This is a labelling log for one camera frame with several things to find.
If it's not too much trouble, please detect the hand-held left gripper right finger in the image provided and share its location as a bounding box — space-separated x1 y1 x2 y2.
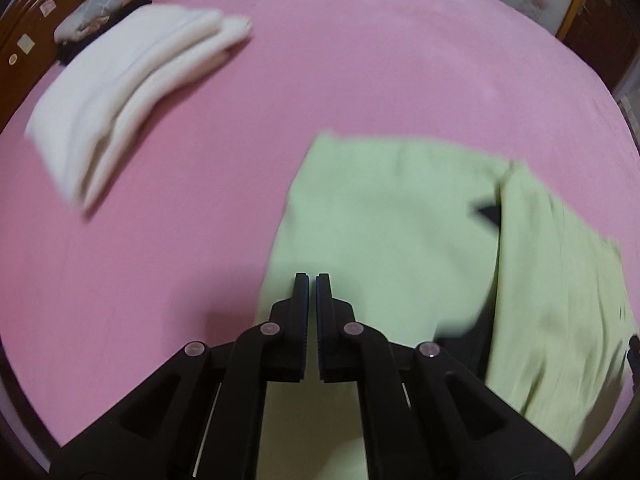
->
314 272 576 480

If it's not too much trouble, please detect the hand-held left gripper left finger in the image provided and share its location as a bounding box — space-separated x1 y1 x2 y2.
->
50 272 311 480

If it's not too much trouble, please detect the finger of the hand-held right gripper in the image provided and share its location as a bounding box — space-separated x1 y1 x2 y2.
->
627 334 640 386

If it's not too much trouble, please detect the green and black hooded jacket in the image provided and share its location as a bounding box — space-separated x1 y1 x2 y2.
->
252 130 640 480

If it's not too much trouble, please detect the pink bed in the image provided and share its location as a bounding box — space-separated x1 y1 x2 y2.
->
0 0 640 461

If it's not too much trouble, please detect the white folded blanket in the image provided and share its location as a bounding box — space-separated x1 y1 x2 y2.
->
24 4 254 211

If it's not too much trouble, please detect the brown wooden door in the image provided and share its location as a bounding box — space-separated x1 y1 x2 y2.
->
555 0 640 91

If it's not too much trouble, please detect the black cloth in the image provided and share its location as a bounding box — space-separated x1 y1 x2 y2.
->
57 0 153 66

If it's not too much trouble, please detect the grey cloth bundle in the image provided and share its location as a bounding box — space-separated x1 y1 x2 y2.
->
53 0 132 43

